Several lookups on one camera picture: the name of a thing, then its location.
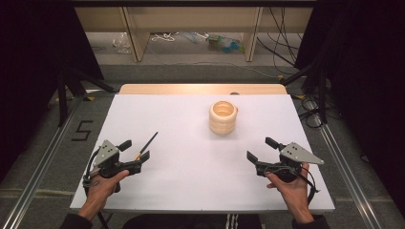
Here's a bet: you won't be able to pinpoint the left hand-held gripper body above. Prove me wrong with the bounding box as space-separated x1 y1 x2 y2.
90 139 142 179

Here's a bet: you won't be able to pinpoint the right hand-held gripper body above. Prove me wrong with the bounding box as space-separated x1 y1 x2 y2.
255 141 325 183

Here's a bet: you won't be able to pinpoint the person's right hand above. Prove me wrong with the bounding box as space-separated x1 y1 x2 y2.
266 162 311 213

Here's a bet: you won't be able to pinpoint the clear plastic bag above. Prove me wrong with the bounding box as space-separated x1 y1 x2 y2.
112 31 132 54

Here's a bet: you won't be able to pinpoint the white table board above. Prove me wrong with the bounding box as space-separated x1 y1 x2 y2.
70 94 336 214

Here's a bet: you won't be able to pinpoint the coiled black cable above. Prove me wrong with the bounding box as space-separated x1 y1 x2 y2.
298 94 325 129

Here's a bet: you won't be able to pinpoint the hand-held gripper cable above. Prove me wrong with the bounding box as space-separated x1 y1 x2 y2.
81 148 110 229
264 164 321 205

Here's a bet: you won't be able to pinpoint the black metal stand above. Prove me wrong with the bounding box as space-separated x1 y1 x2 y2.
280 59 330 125
56 66 117 128

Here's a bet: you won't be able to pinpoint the metal floor rail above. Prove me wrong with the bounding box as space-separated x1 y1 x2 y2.
0 94 84 229
313 120 384 229

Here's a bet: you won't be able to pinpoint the black brush with wooden handle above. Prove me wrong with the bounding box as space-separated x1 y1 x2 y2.
133 131 160 161

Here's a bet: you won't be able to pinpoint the cream ribbed cup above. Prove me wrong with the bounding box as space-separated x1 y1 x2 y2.
208 100 239 136

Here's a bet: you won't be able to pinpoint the person's black striped pants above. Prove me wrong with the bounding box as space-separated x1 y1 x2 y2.
122 213 263 229

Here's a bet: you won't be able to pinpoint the hanging black cables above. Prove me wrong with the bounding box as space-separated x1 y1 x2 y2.
256 7 304 76

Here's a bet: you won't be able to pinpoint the black curtain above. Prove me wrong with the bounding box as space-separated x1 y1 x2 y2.
294 0 405 209
0 0 105 184

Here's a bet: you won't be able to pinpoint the person's left hand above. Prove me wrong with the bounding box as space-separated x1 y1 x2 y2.
85 170 130 209

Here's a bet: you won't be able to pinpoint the left hand-held gripper cable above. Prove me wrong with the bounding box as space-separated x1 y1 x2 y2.
81 148 110 229

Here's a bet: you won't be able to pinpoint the white rope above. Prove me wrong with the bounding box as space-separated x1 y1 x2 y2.
150 31 180 43

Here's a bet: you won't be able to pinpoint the beige wooden shelf unit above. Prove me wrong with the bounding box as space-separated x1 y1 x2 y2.
74 6 314 63

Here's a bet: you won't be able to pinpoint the colourful plastic toys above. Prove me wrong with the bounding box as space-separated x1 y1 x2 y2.
205 33 245 54

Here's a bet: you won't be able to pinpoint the right hand-held gripper cable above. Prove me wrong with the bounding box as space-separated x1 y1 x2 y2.
264 164 321 205

